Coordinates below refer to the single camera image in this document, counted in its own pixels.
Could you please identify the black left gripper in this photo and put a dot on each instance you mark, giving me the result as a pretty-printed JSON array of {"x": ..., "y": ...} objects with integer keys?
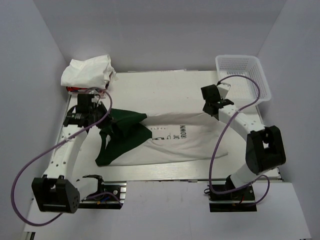
[{"x": 100, "y": 106}]

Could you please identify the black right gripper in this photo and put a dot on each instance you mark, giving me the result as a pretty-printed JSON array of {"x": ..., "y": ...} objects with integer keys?
[{"x": 205, "y": 108}]

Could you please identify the white and green t-shirt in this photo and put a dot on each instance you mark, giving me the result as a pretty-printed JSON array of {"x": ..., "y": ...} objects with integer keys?
[{"x": 133, "y": 138}]

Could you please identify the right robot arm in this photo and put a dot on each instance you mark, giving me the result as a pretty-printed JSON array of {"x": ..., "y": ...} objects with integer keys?
[{"x": 264, "y": 149}]

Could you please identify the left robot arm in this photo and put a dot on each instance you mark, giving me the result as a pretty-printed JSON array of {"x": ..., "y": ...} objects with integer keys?
[{"x": 56, "y": 191}]

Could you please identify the white plastic basket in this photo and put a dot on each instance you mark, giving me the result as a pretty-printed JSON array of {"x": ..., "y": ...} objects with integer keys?
[{"x": 245, "y": 75}]

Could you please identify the crumpled white t-shirt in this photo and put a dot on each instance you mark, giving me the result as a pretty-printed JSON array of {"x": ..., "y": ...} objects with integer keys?
[{"x": 95, "y": 72}]

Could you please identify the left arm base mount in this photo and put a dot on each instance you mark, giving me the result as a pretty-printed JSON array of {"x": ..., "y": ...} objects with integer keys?
[{"x": 95, "y": 193}]

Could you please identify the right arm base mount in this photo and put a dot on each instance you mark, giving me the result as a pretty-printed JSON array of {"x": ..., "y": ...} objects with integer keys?
[{"x": 240, "y": 201}]

